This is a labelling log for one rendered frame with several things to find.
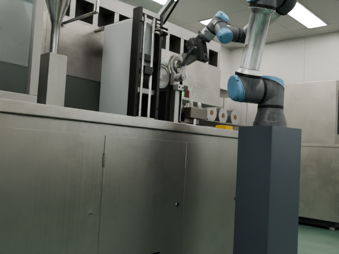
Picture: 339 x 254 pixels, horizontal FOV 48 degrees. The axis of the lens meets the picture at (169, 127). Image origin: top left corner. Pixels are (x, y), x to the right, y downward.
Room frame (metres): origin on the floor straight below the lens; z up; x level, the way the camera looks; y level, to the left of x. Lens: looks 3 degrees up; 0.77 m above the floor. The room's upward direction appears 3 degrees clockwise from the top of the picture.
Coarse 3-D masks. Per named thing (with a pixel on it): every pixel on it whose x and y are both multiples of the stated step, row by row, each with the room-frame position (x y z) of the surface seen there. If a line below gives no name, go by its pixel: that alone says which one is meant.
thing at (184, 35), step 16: (80, 0) 2.06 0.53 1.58; (112, 0) 2.20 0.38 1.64; (96, 16) 2.12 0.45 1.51; (112, 16) 2.23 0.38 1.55; (128, 16) 2.30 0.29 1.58; (176, 32) 2.63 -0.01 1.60; (192, 32) 2.76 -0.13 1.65; (176, 48) 2.69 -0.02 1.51; (208, 48) 2.91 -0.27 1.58; (208, 64) 3.04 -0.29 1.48
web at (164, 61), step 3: (165, 57) 2.18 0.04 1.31; (168, 57) 2.15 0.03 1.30; (162, 60) 2.16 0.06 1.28; (165, 60) 2.14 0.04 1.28; (168, 60) 2.12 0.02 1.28; (162, 63) 2.14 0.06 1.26; (165, 63) 2.13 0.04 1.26; (165, 66) 2.12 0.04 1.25; (144, 78) 2.06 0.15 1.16; (147, 78) 2.05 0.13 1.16; (144, 81) 2.07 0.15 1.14; (147, 81) 2.06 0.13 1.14; (138, 84) 2.12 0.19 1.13; (144, 84) 2.09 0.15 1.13; (147, 84) 2.07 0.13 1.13; (144, 87) 2.11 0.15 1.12; (147, 87) 2.10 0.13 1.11; (159, 87) 2.06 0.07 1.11; (162, 87) 2.07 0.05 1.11
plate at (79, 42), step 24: (48, 24) 1.90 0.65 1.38; (72, 24) 2.00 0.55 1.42; (48, 48) 1.91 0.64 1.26; (72, 48) 2.01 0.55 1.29; (96, 48) 2.13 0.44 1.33; (72, 72) 2.02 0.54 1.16; (96, 72) 2.14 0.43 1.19; (192, 72) 2.77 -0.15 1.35; (216, 72) 2.99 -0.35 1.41; (192, 96) 2.78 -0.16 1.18; (216, 96) 3.00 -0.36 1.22
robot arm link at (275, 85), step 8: (264, 80) 1.68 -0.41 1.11; (272, 80) 1.68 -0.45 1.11; (280, 80) 1.68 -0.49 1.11; (264, 88) 1.66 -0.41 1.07; (272, 88) 1.67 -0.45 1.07; (280, 88) 1.68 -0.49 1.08; (264, 96) 1.67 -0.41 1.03; (272, 96) 1.68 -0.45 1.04; (280, 96) 1.69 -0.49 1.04; (264, 104) 1.69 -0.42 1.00; (272, 104) 1.68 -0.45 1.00; (280, 104) 1.69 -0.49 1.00
